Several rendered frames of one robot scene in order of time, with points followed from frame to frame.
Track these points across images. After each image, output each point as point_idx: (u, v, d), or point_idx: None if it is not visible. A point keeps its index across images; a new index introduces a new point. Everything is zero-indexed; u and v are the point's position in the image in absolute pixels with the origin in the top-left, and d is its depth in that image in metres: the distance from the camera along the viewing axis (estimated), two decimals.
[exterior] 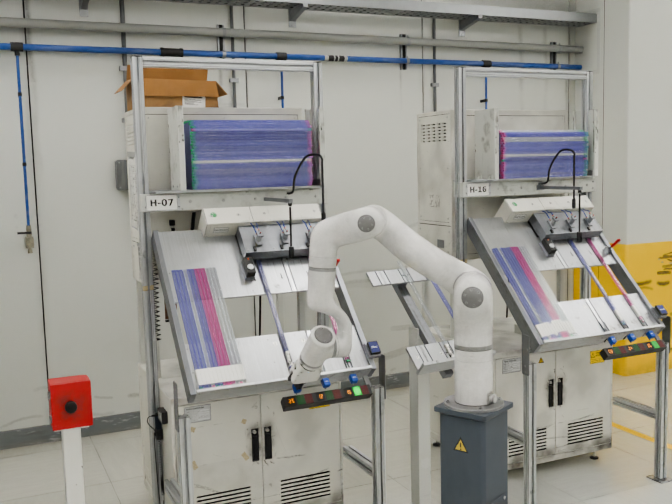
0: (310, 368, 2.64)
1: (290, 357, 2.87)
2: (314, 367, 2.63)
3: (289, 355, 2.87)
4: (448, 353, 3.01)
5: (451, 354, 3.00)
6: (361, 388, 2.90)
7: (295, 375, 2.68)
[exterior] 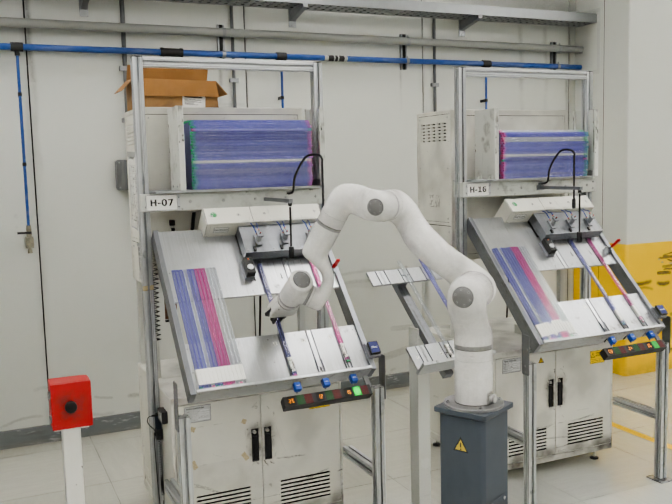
0: None
1: (292, 363, 2.85)
2: None
3: (291, 361, 2.85)
4: (448, 353, 3.01)
5: (451, 354, 3.00)
6: (361, 388, 2.90)
7: None
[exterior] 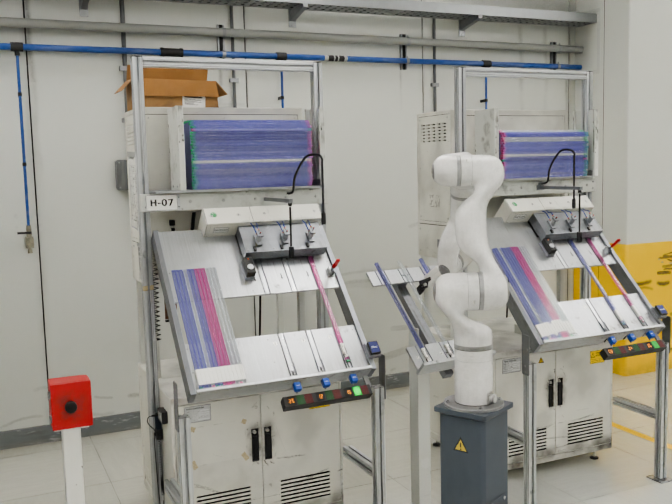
0: None
1: (427, 353, 2.96)
2: None
3: (425, 352, 2.97)
4: (448, 353, 3.01)
5: (451, 354, 3.00)
6: (361, 388, 2.90)
7: None
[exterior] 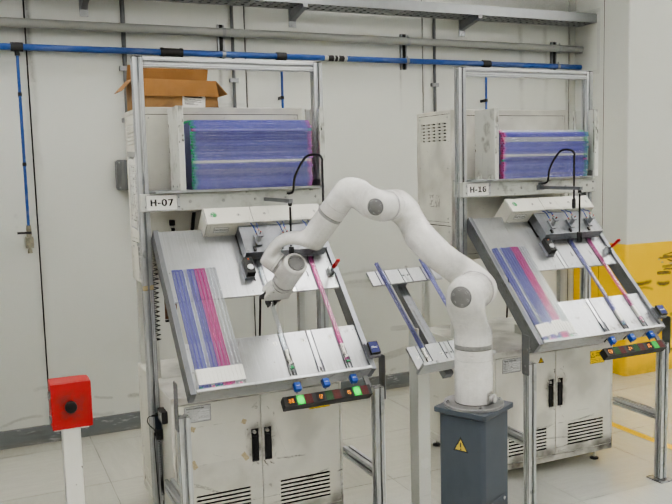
0: None
1: (427, 353, 2.96)
2: None
3: (425, 352, 2.97)
4: (286, 359, 2.87)
5: (289, 360, 2.86)
6: (361, 388, 2.90)
7: None
